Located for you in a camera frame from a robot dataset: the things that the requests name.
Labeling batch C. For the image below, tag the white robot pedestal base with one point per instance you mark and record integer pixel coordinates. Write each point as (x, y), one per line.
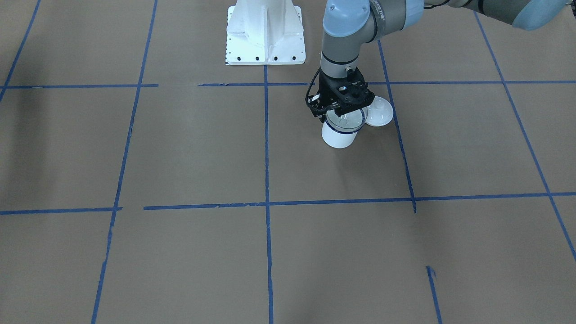
(264, 32)

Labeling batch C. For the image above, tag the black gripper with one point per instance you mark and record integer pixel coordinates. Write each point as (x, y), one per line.
(326, 87)

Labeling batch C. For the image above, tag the clear plastic funnel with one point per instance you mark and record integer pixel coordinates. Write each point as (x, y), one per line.
(348, 123)

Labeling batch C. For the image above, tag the white enamel mug blue rim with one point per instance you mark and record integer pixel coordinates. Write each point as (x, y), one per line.
(338, 139)

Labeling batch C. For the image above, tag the brown paper table mat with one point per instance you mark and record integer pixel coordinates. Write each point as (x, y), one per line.
(144, 181)

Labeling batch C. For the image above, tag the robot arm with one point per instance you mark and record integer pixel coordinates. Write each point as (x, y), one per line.
(349, 24)

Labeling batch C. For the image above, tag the white ceramic lid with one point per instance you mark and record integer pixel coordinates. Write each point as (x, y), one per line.
(379, 112)

